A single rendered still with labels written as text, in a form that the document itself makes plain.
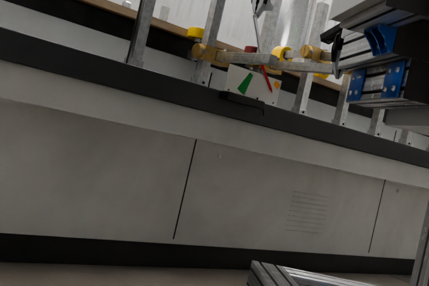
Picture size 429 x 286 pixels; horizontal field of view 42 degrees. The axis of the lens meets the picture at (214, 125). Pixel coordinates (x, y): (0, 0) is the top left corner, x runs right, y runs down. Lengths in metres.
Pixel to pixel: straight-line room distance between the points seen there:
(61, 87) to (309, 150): 1.08
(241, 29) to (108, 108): 9.44
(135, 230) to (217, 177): 0.40
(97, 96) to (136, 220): 0.58
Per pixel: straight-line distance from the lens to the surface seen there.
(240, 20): 11.09
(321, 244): 2.80
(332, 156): 2.41
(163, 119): 1.83
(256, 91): 2.02
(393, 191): 3.17
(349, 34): 1.60
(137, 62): 1.74
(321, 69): 1.89
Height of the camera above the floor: 0.56
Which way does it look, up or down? 1 degrees up
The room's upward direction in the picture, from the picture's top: 13 degrees clockwise
